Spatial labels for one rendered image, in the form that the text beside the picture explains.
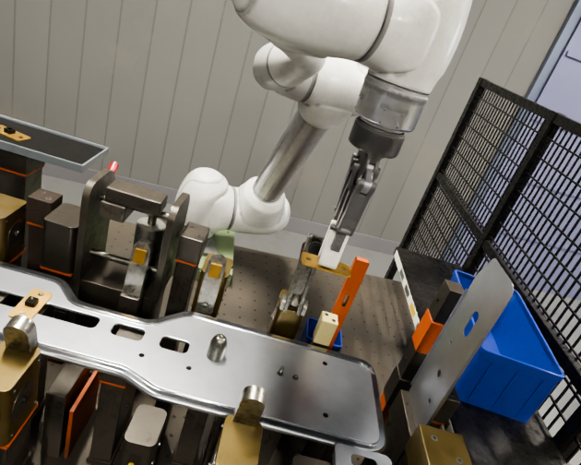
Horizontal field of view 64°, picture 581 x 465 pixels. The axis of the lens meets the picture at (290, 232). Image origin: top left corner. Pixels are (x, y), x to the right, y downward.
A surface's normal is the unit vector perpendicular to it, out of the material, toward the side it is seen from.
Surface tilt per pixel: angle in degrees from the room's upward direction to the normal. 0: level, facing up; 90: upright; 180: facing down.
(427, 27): 87
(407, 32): 93
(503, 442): 0
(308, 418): 0
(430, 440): 0
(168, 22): 90
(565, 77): 90
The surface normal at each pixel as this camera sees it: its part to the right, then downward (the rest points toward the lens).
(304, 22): 0.07, 0.81
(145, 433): 0.29, -0.85
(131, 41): 0.08, 0.48
